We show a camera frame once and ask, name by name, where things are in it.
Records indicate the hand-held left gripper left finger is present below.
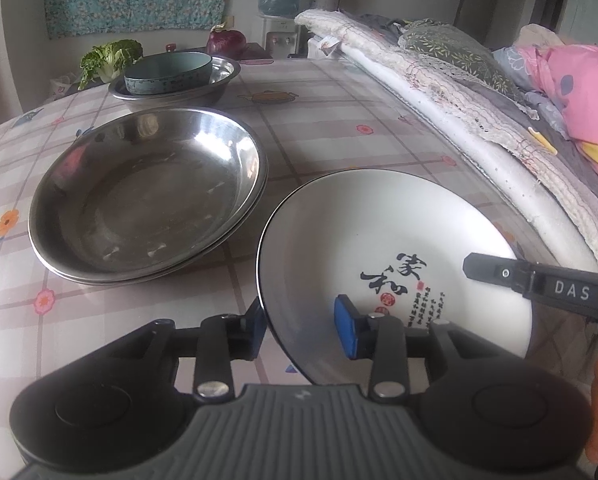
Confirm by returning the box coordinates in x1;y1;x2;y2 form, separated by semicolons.
109;300;267;403

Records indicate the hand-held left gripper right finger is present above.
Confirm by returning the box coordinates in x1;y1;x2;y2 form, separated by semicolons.
335;296;467;403

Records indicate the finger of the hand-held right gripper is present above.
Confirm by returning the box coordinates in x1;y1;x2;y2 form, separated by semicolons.
463;253;534;306

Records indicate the white printed ceramic plate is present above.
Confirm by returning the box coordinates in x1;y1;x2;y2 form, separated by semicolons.
255;170;534;387

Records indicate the shiny steel plate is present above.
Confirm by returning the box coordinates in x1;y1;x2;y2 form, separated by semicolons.
29;150;270;287

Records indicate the scratched steel plate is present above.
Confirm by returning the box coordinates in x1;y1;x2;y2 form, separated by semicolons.
28;106;262;276

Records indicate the teal ceramic bowl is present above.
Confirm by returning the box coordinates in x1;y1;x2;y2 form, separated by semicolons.
124;51;214;97

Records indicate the pink printed quilt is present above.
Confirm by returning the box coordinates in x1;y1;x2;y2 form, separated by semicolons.
516;24;598;186

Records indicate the white lace blanket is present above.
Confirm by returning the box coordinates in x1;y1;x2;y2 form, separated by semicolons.
294;7;598;276

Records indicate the checkered plastic tablecloth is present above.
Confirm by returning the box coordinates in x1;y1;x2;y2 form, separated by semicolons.
0;55;574;461

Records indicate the grey floral quilt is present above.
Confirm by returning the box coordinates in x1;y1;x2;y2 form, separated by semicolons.
351;12;544;121

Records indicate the red onion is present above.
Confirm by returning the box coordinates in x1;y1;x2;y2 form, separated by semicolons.
206;24;248;61

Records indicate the white water dispenser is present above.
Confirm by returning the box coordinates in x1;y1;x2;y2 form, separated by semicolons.
261;15;300;58

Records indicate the white plastic bag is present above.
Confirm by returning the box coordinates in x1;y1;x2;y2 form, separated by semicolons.
49;77;80;101

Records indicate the green napa cabbage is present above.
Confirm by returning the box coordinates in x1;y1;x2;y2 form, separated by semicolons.
78;39;144;92

